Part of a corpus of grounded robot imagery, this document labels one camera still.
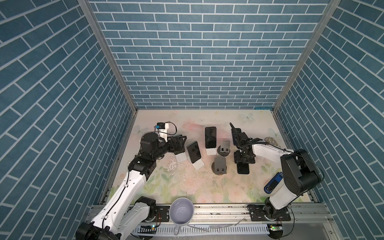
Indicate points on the aluminium front rail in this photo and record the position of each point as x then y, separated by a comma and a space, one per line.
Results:
222, 214

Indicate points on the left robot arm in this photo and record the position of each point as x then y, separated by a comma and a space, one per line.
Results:
117, 219

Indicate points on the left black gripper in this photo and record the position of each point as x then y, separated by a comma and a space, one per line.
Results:
178, 147

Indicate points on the white stand far left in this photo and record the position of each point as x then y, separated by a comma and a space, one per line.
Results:
181, 157

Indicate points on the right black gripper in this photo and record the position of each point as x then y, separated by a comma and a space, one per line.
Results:
236, 153

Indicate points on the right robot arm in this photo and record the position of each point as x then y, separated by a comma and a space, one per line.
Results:
300, 173

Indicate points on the patterned oval case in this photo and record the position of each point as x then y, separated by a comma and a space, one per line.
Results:
272, 141

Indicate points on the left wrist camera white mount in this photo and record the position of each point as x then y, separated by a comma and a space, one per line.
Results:
162, 130

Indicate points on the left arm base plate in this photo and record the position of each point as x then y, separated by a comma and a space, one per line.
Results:
158, 214

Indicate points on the white mug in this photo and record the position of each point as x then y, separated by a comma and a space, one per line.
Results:
181, 213

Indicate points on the white slotted cable duct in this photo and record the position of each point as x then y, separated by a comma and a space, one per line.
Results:
203, 230

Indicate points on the white stand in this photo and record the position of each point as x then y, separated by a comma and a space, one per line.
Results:
198, 164
181, 157
211, 151

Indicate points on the white stand centre back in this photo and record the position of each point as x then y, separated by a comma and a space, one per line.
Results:
211, 151

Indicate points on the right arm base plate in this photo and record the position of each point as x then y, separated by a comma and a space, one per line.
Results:
260, 213

